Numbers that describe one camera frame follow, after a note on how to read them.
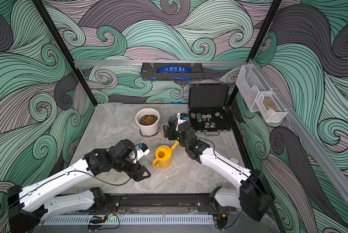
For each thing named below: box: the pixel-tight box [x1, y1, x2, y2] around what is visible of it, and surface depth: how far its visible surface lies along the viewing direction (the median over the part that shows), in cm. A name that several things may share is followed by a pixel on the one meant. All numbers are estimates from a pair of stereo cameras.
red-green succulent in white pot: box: [138, 114, 158, 126], surface depth 100 cm
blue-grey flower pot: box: [168, 114, 178, 127], surface depth 100 cm
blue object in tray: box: [148, 65, 193, 81], surface depth 94 cm
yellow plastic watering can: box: [152, 140, 180, 169], surface depth 81 cm
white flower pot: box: [135, 107, 161, 137], surface depth 100 cm
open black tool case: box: [188, 83, 232, 136], surface depth 109 cm
